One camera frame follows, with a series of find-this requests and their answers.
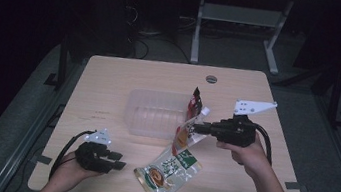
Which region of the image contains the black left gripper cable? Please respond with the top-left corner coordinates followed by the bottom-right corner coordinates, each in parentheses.
top-left (48, 124), bottom-right (97, 185)

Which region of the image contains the grey tape strip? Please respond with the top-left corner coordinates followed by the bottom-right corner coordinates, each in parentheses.
top-left (29, 153), bottom-right (54, 166)
top-left (283, 180), bottom-right (310, 192)

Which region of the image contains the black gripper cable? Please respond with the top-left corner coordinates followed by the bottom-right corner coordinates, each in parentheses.
top-left (245, 123), bottom-right (278, 192)
top-left (48, 124), bottom-right (97, 185)

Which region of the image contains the white and red snack packet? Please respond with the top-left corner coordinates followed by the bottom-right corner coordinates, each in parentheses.
top-left (169, 102), bottom-right (212, 161)

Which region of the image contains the tangle of floor cables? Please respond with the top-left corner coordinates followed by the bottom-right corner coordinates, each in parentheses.
top-left (118, 3), bottom-right (198, 66)

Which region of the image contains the clear plastic container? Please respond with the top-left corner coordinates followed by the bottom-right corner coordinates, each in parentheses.
top-left (121, 85), bottom-right (202, 145)

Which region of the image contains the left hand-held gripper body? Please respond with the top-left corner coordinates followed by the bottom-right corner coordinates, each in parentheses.
top-left (72, 125), bottom-right (119, 176)

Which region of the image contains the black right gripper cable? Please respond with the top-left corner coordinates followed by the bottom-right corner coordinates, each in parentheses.
top-left (245, 123), bottom-right (278, 192)

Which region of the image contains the white metal table frame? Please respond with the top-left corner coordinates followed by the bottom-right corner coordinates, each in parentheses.
top-left (188, 0), bottom-right (295, 77)

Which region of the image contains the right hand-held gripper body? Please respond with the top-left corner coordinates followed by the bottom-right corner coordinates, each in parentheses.
top-left (209, 94), bottom-right (279, 151)

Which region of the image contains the person's right hand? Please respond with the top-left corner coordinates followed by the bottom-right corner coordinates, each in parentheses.
top-left (212, 128), bottom-right (277, 182)

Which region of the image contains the green and white snack packet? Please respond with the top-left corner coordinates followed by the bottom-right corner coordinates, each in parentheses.
top-left (130, 141), bottom-right (205, 192)

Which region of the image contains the grey round table grommet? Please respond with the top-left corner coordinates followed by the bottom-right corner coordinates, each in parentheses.
top-left (205, 74), bottom-right (219, 85)

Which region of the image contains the person's left hand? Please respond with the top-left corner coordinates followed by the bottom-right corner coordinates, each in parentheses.
top-left (49, 148), bottom-right (106, 191)

